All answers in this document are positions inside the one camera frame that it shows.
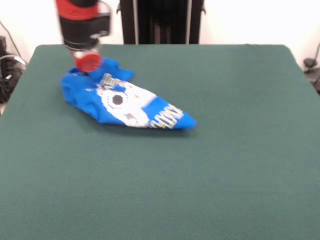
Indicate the dark green table cloth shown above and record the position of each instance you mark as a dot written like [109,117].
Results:
[175,175]

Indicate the blue printed t-shirt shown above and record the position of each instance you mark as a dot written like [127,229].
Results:
[125,107]

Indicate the black equipment pile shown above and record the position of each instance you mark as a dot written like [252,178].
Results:
[8,77]

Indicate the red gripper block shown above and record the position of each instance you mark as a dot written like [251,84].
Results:
[88,62]

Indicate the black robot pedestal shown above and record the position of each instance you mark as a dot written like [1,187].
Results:
[160,22]

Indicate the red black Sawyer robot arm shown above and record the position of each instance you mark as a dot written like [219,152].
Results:
[82,25]

